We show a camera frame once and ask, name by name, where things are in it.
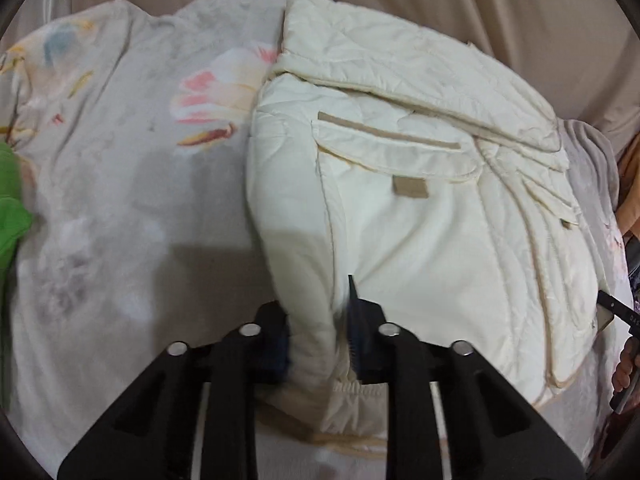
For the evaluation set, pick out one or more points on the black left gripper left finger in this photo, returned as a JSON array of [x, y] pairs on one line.
[[191, 413]]

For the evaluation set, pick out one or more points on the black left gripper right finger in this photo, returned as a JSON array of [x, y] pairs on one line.
[[450, 413]]

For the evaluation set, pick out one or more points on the cream quilted jacket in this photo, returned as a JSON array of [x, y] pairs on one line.
[[390, 158]]

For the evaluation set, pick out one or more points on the person's right hand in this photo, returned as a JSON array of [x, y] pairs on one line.
[[628, 360]]

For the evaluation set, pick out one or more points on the orange hanging garment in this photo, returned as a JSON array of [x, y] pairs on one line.
[[628, 209]]

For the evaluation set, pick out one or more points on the green plush pillow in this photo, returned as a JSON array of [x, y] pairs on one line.
[[16, 221]]

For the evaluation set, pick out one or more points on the grey floral blanket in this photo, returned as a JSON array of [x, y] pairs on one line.
[[132, 133]]

